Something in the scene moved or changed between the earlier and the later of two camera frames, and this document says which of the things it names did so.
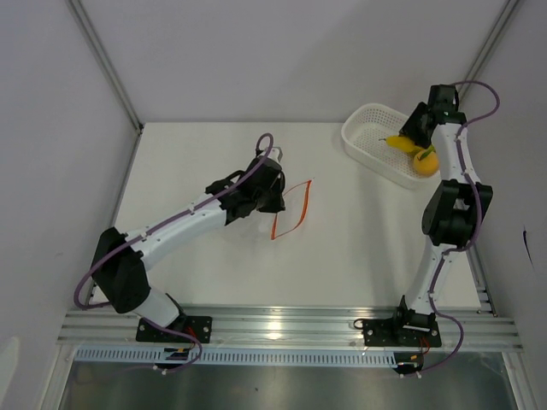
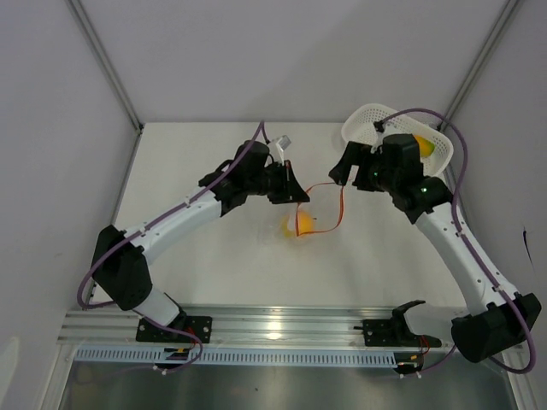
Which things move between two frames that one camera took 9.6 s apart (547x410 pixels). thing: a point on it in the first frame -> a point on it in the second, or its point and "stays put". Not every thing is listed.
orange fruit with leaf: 426,166 -> 305,222
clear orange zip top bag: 297,200 -> 324,210
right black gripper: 408,128 -> 355,155
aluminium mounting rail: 461,325 stays put
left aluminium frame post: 105,59 stays put
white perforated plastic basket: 362,129 stays put
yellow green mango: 430,149 stays put
